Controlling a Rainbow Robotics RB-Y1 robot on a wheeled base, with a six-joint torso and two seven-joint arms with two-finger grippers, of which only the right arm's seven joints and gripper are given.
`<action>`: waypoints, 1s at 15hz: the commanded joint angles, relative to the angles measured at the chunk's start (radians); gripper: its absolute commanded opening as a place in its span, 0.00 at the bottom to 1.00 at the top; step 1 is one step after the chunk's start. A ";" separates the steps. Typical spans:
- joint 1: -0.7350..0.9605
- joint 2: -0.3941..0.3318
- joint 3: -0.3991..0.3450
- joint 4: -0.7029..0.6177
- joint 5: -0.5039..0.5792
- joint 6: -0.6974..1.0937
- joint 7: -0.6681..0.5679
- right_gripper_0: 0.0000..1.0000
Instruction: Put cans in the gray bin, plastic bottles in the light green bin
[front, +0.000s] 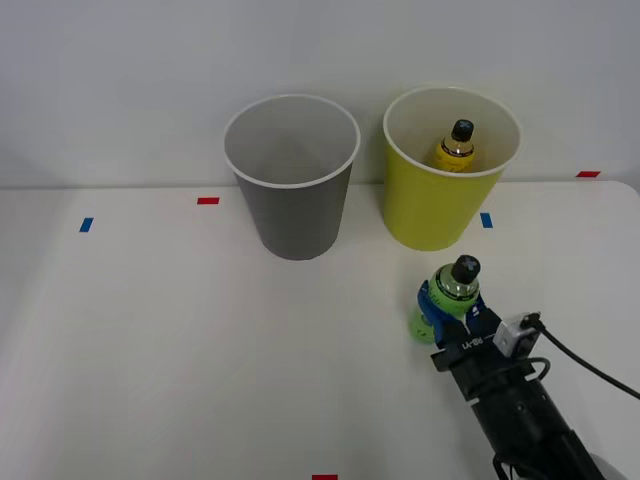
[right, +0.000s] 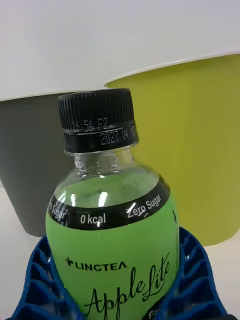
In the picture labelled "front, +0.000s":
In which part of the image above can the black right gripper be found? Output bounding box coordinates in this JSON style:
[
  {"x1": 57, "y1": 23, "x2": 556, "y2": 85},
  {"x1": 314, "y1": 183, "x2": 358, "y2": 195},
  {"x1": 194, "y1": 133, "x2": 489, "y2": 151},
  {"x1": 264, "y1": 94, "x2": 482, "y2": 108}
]
[{"x1": 416, "y1": 281, "x2": 551, "y2": 404}]

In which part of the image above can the green plastic bottle black cap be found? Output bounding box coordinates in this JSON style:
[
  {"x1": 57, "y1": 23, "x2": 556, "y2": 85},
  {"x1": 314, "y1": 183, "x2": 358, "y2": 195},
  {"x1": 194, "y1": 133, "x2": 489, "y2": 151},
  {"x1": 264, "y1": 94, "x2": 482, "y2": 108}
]
[{"x1": 409, "y1": 253, "x2": 484, "y2": 346}]

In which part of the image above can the yellow-green plastic waste bin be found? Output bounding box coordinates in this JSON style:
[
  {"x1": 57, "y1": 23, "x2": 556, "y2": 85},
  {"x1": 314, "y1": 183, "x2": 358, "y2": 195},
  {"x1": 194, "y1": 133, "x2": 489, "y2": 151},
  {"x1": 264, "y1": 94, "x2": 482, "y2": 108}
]
[{"x1": 382, "y1": 86, "x2": 523, "y2": 252}]

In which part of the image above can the yellow plastic bottle black cap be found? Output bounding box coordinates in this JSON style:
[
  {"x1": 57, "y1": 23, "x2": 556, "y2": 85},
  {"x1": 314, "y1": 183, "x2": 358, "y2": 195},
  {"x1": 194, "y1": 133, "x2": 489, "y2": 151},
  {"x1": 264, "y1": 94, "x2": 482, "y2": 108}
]
[{"x1": 430, "y1": 118, "x2": 476, "y2": 174}]

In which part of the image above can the grey plastic waste bin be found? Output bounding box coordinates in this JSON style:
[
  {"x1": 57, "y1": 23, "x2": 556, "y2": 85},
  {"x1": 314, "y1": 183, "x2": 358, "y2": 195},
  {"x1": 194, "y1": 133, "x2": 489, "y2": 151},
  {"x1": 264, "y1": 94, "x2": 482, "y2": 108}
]
[{"x1": 222, "y1": 93, "x2": 362, "y2": 262}]

